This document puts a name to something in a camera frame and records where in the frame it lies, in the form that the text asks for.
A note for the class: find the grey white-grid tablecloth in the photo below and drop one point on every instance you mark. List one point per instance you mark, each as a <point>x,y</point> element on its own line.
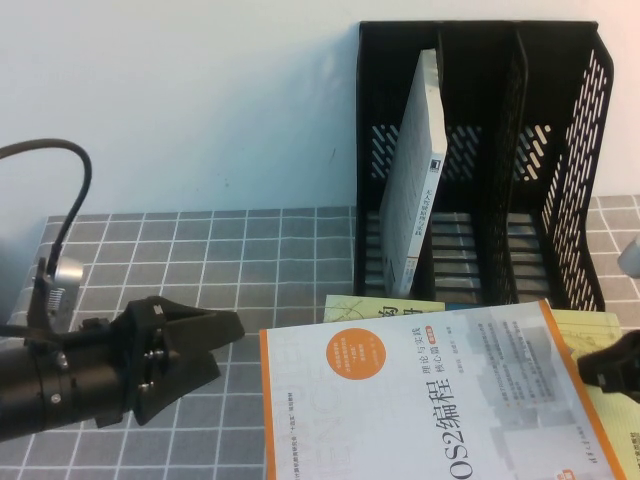
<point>200,260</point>

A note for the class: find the yellow blue mechanisms book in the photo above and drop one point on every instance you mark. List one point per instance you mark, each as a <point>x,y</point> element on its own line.
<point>580,321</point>

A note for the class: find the white grid-cover book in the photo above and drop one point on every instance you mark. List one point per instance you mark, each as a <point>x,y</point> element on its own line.
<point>415,175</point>

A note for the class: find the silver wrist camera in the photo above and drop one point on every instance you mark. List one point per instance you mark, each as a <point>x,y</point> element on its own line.
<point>67,272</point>
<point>632,260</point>

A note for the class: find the white orange ROS2 book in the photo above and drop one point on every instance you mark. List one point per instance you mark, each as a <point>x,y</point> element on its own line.
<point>400,400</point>

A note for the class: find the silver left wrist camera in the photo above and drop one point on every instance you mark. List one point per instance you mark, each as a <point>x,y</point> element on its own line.
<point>67,272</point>

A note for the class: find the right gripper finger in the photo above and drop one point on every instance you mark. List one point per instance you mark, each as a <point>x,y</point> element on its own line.
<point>615,377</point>
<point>615,352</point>

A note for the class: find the black plastic book stand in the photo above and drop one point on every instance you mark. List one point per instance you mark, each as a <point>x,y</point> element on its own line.
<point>475,75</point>

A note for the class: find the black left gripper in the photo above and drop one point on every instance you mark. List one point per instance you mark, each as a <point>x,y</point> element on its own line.
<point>145,350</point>

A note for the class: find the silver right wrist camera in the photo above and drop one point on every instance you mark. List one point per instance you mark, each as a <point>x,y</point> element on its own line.
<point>632,260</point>

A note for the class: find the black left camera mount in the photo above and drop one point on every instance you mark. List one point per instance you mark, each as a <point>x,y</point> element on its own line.
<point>42,310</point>

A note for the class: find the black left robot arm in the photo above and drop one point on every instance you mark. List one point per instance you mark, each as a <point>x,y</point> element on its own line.
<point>30,390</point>

